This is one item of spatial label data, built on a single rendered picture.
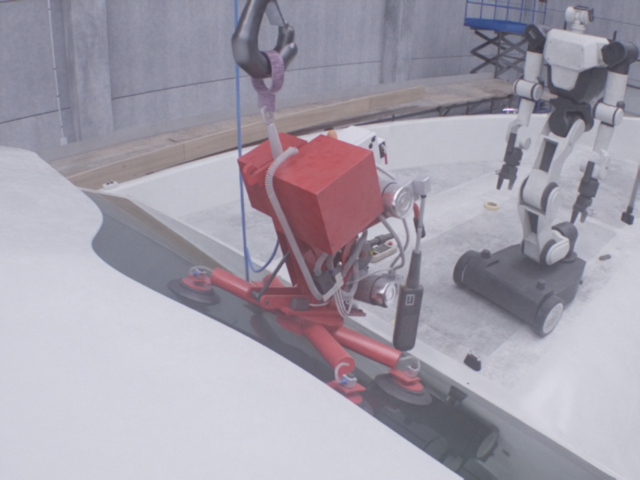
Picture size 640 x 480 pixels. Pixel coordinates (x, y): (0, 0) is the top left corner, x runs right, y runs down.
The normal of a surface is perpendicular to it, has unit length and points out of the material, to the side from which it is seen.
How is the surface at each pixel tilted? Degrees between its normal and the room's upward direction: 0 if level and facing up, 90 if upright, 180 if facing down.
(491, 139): 90
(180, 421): 21
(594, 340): 12
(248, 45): 89
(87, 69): 90
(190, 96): 90
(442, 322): 0
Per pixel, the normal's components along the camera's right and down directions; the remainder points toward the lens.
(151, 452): 0.32, -0.92
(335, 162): -0.19, -0.73
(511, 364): 0.05, -0.88
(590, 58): -0.15, 0.38
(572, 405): 0.29, -0.70
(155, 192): 0.70, 0.37
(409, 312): 0.18, 0.47
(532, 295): -0.53, -0.45
